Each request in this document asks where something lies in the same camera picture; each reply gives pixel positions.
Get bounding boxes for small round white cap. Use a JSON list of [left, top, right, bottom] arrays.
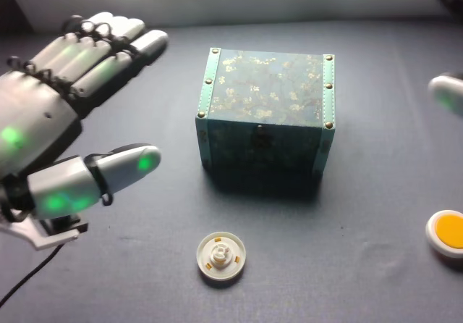
[[196, 231, 247, 283]]

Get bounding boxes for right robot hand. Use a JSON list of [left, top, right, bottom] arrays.
[[412, 0, 463, 118]]

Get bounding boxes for teal floral box lid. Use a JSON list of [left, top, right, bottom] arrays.
[[195, 46, 338, 146]]

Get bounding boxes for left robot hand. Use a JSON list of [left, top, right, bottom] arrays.
[[0, 10, 171, 221]]

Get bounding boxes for orange button with white rim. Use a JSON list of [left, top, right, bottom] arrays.
[[425, 209, 463, 259]]

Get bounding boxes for grey table cloth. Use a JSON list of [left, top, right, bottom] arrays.
[[0, 0, 463, 323]]

